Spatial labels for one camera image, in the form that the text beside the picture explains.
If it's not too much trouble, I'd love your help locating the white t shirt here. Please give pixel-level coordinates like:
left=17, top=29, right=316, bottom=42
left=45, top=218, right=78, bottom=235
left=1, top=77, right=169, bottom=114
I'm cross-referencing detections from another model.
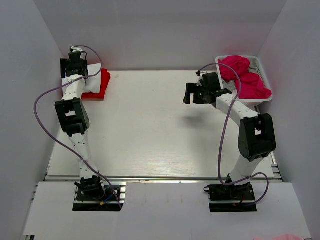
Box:
left=61, top=62, right=103, bottom=95

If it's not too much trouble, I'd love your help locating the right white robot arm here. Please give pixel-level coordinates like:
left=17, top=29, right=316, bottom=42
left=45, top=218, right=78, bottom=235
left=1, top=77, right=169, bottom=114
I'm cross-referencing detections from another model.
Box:
left=183, top=71, right=276, bottom=200

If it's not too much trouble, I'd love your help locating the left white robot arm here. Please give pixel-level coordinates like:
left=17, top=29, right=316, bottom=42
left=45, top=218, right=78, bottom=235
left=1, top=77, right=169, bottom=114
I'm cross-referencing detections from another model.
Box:
left=55, top=47, right=98, bottom=183

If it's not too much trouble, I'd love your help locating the folded red t shirt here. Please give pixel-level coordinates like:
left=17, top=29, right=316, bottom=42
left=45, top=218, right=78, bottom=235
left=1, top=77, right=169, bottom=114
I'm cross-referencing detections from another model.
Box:
left=61, top=67, right=112, bottom=100

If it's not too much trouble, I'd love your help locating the white plastic basket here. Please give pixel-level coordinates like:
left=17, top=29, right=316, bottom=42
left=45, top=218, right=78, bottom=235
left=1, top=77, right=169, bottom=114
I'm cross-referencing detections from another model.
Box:
left=216, top=55, right=273, bottom=107

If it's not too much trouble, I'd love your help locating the magenta t shirt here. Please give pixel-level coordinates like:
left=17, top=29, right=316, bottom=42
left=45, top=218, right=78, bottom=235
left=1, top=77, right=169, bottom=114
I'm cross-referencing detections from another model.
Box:
left=218, top=55, right=272, bottom=99

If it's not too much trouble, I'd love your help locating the grey garment in basket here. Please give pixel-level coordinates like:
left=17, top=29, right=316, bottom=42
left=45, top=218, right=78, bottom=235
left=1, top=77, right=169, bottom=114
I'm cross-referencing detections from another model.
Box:
left=222, top=58, right=259, bottom=94

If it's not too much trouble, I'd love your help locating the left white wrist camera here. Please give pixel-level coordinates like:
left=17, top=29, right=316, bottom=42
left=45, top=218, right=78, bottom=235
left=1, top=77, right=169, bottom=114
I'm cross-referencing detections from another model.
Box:
left=69, top=46, right=83, bottom=53

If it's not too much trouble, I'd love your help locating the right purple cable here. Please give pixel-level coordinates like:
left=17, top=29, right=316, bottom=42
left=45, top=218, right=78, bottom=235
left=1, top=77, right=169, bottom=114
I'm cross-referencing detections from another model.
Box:
left=194, top=63, right=270, bottom=207

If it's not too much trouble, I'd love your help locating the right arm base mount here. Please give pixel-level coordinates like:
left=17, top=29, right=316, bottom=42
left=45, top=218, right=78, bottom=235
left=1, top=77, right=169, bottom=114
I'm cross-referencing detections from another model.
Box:
left=203, top=181, right=257, bottom=213

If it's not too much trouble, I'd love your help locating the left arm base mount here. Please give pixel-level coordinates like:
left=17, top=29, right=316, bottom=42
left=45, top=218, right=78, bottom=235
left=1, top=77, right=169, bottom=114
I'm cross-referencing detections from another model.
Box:
left=72, top=176, right=125, bottom=212

